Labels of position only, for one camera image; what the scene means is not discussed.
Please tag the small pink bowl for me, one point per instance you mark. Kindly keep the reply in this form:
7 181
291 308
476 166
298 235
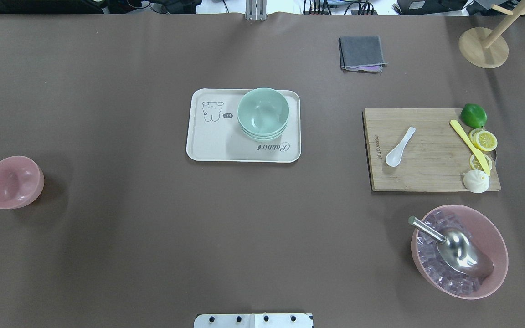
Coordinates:
21 182

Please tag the green lime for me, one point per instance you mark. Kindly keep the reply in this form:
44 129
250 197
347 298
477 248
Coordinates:
473 115

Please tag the white steamed bun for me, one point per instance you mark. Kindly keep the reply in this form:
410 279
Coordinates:
476 181

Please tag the large pink ice bowl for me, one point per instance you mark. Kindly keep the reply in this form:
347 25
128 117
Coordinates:
481 231

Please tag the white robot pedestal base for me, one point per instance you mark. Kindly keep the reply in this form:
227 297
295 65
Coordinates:
255 320

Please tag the grey folded cloth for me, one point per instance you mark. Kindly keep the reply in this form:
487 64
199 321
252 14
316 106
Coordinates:
361 54

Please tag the wooden cutting board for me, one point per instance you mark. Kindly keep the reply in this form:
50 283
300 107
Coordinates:
435 157

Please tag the yellow plastic knife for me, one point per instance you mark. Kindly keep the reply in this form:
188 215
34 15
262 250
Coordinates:
475 151

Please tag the wooden mug tree stand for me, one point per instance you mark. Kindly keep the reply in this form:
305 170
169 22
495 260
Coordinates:
486 48

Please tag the white ceramic spoon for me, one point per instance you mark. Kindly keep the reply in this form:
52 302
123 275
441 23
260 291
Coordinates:
394 157

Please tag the top green bowl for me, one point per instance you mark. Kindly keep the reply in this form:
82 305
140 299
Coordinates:
263 112

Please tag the lemon slice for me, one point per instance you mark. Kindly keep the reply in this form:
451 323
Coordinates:
475 164
483 139

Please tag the lower lemon slice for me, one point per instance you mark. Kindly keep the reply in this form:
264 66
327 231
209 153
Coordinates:
475 164

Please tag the aluminium frame post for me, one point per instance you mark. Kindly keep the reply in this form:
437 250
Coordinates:
256 10

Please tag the metal ice scoop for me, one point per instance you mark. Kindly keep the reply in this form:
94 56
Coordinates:
455 248

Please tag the upper lemon slice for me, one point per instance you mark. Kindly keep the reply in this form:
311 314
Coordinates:
483 139

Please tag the cream rabbit tray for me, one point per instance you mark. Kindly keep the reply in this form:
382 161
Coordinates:
214 133

